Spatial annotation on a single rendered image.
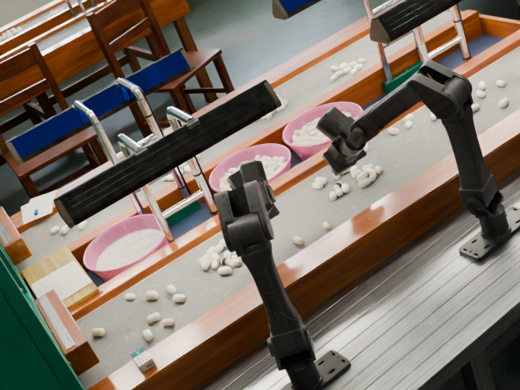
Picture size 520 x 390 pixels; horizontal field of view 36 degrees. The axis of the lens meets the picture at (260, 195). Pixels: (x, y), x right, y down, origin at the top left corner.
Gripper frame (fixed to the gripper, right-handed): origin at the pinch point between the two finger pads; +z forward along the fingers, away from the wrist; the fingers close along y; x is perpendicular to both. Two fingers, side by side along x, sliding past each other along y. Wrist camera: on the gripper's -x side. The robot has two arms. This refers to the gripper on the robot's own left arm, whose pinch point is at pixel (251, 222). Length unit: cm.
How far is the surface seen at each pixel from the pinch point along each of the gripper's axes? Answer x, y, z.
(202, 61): -123, -80, 198
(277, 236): 5.9, -5.0, 5.1
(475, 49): -18, -114, 42
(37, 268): -29, 52, 40
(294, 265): 16.1, -0.1, -10.6
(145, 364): 16.9, 42.7, -13.9
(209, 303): 11.9, 21.1, -1.8
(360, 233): 18.8, -17.8, -13.7
